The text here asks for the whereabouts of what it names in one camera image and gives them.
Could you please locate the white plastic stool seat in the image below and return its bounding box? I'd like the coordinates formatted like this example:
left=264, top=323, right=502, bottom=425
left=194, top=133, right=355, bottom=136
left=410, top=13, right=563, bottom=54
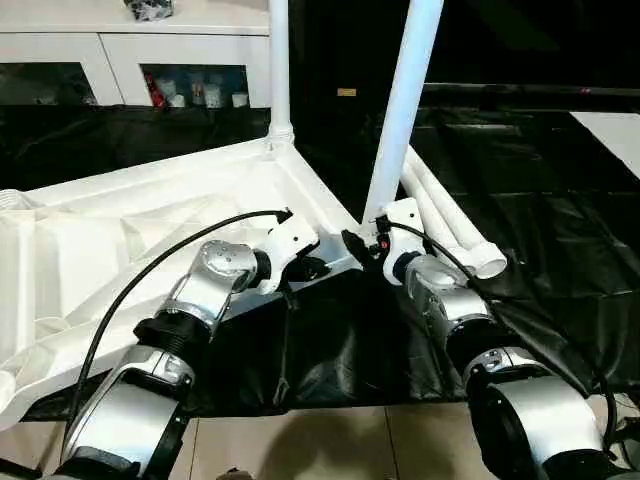
left=0, top=137, right=367, bottom=435

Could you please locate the white flat sheet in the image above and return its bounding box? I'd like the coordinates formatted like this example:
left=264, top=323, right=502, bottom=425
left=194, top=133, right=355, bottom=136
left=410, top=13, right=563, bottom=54
left=568, top=111, right=640, bottom=180

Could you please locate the dark object on cabinet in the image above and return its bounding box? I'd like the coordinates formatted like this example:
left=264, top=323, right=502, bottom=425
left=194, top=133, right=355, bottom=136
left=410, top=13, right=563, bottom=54
left=123, top=0, right=178, bottom=23

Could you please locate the white cabinet with glass doors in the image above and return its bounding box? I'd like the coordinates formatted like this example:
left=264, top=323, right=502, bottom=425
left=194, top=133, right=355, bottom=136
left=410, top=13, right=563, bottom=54
left=0, top=0, right=275, bottom=110

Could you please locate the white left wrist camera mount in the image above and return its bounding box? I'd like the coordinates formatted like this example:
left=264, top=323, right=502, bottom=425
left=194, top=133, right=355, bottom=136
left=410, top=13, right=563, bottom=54
left=258, top=213, right=322, bottom=295

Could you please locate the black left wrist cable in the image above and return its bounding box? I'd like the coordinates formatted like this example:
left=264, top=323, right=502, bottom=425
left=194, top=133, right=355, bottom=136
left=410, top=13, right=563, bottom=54
left=63, top=206, right=295, bottom=442

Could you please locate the white plastic table leg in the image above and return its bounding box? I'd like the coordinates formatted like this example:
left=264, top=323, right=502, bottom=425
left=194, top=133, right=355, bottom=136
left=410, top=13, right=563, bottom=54
left=361, top=0, right=445, bottom=227
left=405, top=144, right=508, bottom=280
left=266, top=0, right=297, bottom=152
left=399, top=158, right=477, bottom=262

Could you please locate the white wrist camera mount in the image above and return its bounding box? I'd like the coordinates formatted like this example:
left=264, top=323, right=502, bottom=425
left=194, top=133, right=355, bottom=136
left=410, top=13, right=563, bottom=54
left=258, top=213, right=322, bottom=295
left=376, top=196, right=427, bottom=287

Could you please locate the black work mat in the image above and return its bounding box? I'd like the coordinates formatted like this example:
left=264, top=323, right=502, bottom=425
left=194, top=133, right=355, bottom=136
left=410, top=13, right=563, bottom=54
left=0, top=82, right=640, bottom=421

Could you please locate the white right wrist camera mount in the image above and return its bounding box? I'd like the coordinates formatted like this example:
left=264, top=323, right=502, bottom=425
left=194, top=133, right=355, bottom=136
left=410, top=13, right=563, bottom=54
left=376, top=196, right=427, bottom=287

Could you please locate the red packet in cabinet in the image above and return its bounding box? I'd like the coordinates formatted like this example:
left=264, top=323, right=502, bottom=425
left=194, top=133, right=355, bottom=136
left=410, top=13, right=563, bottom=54
left=144, top=71, right=167, bottom=108

